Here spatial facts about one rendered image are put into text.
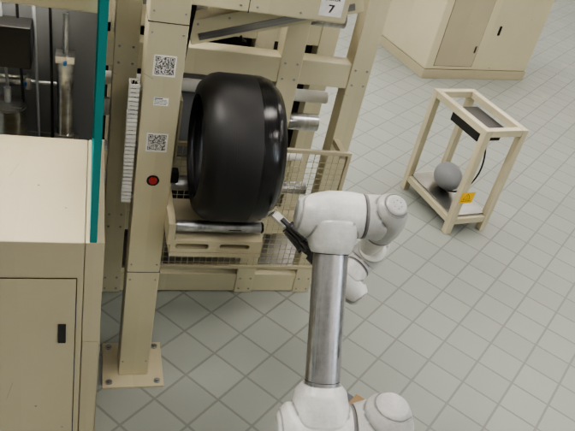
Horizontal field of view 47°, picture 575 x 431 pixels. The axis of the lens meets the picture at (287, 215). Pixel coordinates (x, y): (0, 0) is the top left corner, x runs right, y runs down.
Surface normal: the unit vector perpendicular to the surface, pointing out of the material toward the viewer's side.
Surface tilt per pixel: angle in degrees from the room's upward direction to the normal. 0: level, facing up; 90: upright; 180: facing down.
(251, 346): 0
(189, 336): 0
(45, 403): 90
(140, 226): 90
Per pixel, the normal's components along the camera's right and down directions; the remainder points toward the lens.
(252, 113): 0.29, -0.33
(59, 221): 0.20, -0.81
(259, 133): 0.29, -0.11
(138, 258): 0.22, 0.59
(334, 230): 0.10, 0.10
